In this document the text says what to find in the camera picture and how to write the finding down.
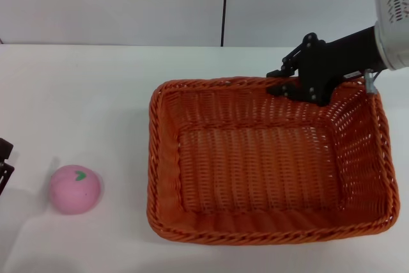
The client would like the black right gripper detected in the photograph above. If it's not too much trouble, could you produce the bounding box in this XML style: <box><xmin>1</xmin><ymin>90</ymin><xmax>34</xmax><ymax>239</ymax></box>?
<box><xmin>266</xmin><ymin>26</ymin><xmax>388</xmax><ymax>107</ymax></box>

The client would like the pink peach toy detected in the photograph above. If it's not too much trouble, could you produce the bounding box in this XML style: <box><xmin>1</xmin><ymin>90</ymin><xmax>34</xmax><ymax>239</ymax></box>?
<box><xmin>49</xmin><ymin>164</ymin><xmax>104</xmax><ymax>216</ymax></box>

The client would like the orange woven plastic basket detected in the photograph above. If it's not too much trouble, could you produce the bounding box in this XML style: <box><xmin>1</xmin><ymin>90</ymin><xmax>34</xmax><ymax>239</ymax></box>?
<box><xmin>146</xmin><ymin>76</ymin><xmax>401</xmax><ymax>246</ymax></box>

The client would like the black vertical wall strip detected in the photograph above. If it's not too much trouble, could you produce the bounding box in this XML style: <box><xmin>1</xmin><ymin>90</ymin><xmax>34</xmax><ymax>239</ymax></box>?
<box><xmin>220</xmin><ymin>0</ymin><xmax>230</xmax><ymax>47</ymax></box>

